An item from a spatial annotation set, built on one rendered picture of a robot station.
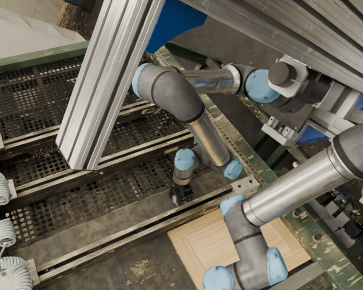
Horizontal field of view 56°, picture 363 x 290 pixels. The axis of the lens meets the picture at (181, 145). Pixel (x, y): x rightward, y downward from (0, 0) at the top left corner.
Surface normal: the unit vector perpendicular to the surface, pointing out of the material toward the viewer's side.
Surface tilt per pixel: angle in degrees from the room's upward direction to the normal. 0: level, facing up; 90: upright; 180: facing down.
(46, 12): 90
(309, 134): 0
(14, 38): 90
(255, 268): 23
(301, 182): 8
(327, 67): 90
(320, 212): 0
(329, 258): 59
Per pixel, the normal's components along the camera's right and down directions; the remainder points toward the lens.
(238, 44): -0.72, -0.07
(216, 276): -0.43, -0.45
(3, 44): 0.55, 0.54
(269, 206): -0.56, 0.33
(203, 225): 0.07, -0.66
